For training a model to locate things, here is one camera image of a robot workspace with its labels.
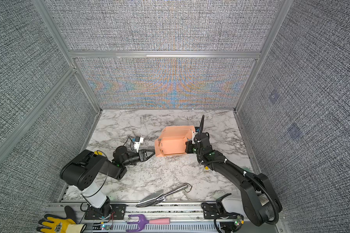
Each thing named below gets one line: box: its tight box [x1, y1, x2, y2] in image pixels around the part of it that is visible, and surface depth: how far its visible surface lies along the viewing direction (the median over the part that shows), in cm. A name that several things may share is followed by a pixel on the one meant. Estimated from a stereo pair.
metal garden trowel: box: [135, 183, 193, 207], surface depth 79 cm
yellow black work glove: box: [36, 205, 88, 233], surface depth 69 cm
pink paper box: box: [154, 125, 196, 157], surface depth 87 cm
